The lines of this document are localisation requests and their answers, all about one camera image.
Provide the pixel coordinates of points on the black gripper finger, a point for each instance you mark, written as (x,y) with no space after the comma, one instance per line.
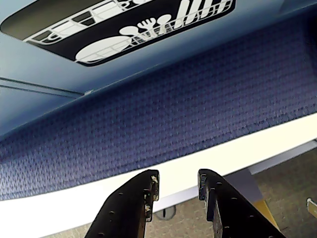
(123,205)
(230,208)

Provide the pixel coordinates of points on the plain blue cabinet door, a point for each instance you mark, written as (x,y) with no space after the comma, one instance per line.
(24,109)

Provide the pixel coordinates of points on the cabinet door with dish-rack print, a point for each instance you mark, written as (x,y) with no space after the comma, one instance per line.
(173,47)

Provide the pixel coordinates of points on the grey table leg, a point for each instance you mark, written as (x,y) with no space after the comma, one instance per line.
(244,186)

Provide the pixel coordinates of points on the yellow foot piece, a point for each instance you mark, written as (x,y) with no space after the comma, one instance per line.
(266,214)

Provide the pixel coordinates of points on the blue woven mat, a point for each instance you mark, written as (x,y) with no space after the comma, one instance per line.
(173,119)

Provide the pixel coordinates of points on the grey table frame rail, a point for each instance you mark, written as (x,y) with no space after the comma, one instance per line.
(284,156)

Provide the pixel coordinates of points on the small white metal bracket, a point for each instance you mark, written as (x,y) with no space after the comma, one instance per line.
(312,205)

